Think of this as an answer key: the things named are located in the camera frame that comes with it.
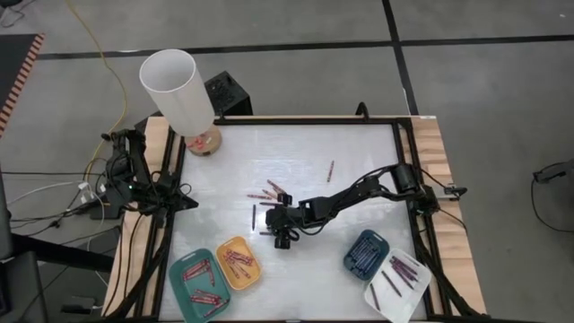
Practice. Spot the teal green plastic tray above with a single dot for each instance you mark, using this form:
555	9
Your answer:
186	283

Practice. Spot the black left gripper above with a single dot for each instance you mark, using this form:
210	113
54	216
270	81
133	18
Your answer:
166	190

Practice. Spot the black power adapter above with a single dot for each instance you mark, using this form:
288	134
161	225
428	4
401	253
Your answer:
101	212

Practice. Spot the dark blue plastic tray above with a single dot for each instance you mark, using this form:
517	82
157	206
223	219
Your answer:
354	273

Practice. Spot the yellow plastic tray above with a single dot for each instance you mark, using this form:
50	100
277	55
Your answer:
244	283

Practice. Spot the pink crayon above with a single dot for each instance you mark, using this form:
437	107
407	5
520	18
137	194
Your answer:
237	264
242	259
204	295
211	274
229	267
195	265
197	271
331	171
216	308
236	271
243	272

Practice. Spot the small red piece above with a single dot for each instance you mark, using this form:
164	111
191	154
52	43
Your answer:
192	143
200	141

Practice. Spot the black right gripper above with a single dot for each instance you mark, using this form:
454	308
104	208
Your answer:
287	220

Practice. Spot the blue crayon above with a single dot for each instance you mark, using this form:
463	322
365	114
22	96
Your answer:
363	260
364	244
362	252
367	268
362	256
254	218
364	264
363	248

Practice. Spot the red crayon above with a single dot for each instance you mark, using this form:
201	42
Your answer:
204	300
276	186
241	255

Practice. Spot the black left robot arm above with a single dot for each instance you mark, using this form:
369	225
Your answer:
121	179

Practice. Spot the black camera bracket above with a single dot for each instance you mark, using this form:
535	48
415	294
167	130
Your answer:
362	112

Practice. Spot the black mat striped edge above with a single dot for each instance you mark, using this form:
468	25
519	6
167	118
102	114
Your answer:
11	67

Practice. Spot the white shade table lamp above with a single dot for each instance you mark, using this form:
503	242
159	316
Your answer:
177	92

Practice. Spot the black perforated box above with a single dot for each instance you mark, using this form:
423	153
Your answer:
226	94

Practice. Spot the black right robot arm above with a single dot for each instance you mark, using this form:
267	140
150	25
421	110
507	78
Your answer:
359	190

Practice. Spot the pile of crayons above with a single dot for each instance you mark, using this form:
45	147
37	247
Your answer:
270	194

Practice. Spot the white plastic tray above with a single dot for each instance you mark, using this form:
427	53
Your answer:
403	309

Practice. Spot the black clamp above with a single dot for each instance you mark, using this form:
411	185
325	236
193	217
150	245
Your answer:
455	191

